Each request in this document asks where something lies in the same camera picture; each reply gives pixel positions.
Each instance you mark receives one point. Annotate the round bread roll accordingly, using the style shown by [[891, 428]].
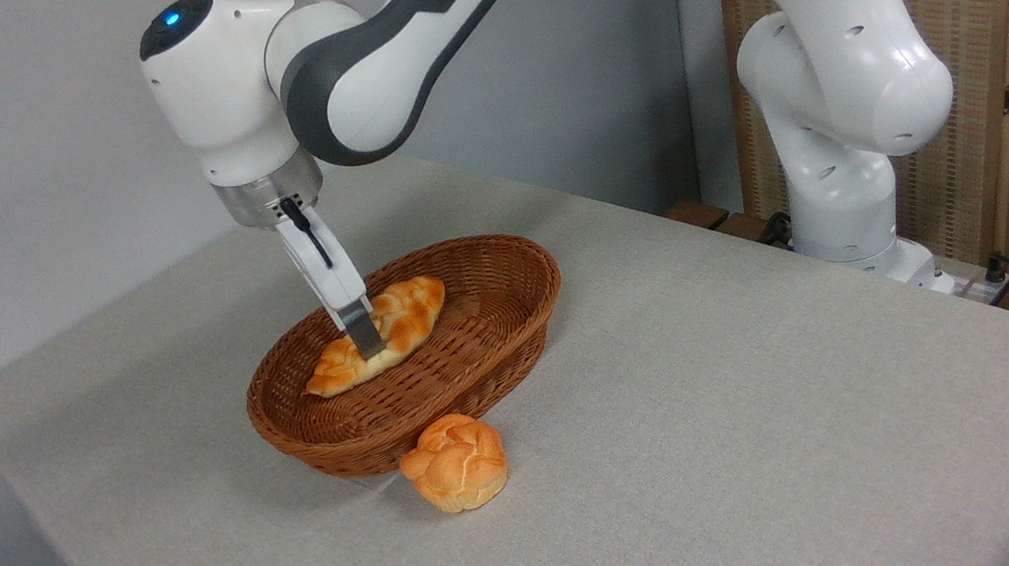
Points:
[[454, 465]]

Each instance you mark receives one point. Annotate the long braided bread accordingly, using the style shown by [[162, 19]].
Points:
[[408, 313]]

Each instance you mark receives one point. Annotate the brown wicker basket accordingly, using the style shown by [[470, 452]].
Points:
[[491, 326]]

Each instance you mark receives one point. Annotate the black plug connector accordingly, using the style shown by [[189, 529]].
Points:
[[996, 270]]

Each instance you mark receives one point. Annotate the grey tablecloth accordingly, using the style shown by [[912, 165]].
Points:
[[694, 455]]

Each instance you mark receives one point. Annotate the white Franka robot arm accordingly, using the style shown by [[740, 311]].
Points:
[[835, 69]]

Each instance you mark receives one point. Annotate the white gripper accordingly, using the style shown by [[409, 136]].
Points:
[[330, 270]]

